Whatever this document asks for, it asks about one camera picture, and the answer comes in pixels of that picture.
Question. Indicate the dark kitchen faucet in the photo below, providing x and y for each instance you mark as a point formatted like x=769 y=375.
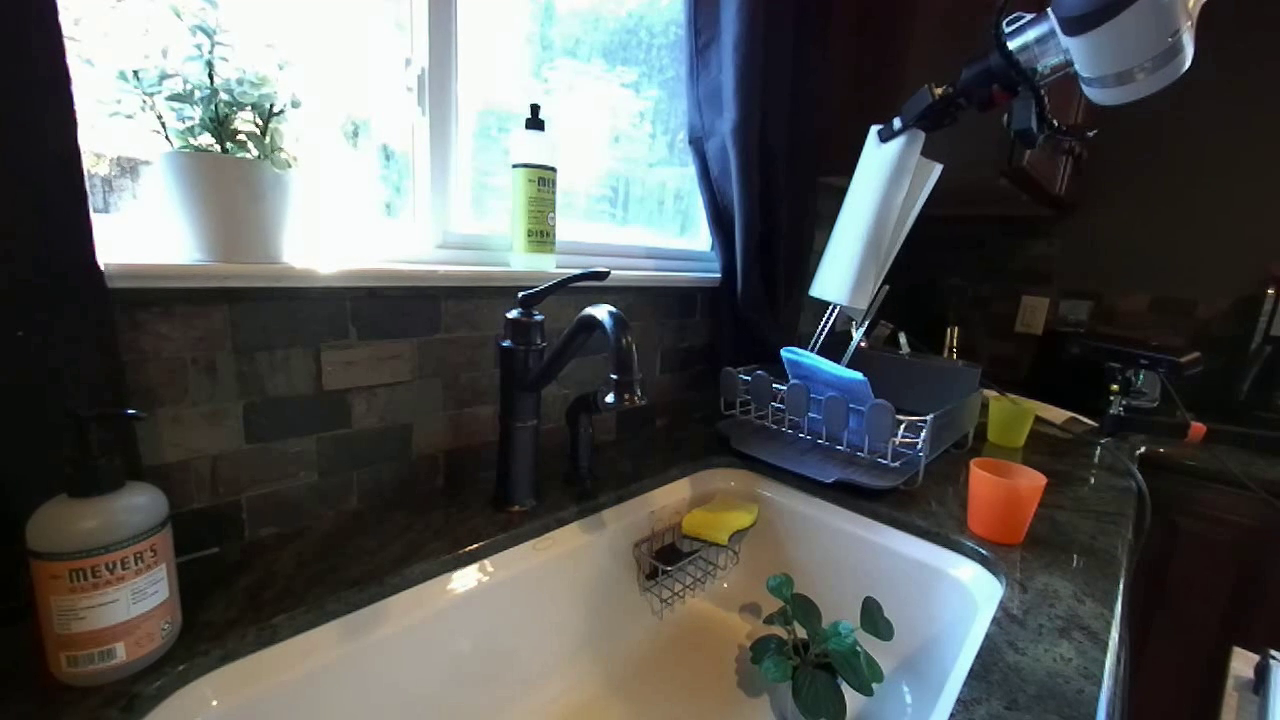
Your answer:
x=535 y=386

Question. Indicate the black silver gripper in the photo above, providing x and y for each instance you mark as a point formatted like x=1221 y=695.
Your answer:
x=1043 y=59

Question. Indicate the green label soap bottle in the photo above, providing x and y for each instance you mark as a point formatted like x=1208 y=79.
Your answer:
x=535 y=202

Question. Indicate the black countertop appliance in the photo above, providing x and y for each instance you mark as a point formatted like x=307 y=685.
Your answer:
x=1135 y=383

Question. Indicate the white window frame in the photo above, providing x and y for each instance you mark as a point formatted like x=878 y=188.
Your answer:
x=441 y=133

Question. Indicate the white paper towel roll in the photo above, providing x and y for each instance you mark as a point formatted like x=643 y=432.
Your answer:
x=875 y=221

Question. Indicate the white window sill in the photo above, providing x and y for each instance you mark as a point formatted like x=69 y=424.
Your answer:
x=401 y=272

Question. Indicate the soap bottle with orange label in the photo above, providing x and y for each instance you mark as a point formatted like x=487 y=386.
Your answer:
x=105 y=586

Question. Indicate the stainless steel dish rack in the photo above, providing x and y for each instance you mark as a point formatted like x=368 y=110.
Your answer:
x=854 y=424

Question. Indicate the dark blue curtain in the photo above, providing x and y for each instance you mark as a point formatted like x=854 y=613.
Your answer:
x=744 y=147
x=43 y=202

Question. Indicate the potted plant in white pot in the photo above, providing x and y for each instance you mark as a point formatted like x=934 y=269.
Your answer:
x=220 y=173

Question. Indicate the silver kitchen utensil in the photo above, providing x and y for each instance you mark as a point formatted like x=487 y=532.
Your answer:
x=826 y=329
x=866 y=326

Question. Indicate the blue plastic plate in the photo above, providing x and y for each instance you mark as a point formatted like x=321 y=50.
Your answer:
x=826 y=368

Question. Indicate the orange plastic cup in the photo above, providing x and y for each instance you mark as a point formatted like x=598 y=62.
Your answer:
x=1007 y=500

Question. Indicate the green plastic cup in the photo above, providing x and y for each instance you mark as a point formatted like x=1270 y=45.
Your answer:
x=1010 y=422

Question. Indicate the yellow sponge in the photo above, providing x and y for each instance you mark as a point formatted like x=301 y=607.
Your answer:
x=722 y=523

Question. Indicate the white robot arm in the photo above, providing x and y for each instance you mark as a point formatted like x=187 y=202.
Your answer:
x=1135 y=45

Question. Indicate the white kitchen sink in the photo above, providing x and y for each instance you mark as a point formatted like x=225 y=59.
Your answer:
x=535 y=627

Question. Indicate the green artificial plant sprig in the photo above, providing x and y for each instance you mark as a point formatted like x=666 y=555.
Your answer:
x=815 y=653

